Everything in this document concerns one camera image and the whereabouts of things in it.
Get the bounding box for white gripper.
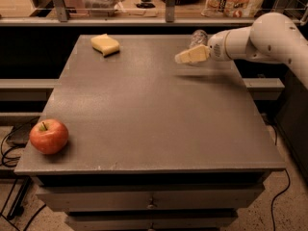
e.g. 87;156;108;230
174;31;229;64

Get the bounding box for clear plastic water bottle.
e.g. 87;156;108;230
190;30;208;48

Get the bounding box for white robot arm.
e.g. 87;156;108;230
175;13;308;89

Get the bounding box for red apple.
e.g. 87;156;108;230
29;119;68;155

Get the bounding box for colourful snack bag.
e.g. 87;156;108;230
201;0;264;18

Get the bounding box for yellow sponge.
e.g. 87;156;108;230
90;34;119;57

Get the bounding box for grey cabinet with drawers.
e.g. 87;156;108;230
16;36;285;231

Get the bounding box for clear plastic container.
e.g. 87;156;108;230
82;0;121;16

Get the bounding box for round drawer knob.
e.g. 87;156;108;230
147;201;157;210

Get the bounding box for grey metal shelf rail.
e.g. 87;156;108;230
0;0;308;27

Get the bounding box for black floor cable right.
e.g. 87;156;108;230
269;168;292;231

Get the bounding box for black floor cables left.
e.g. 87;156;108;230
0;117;47;231

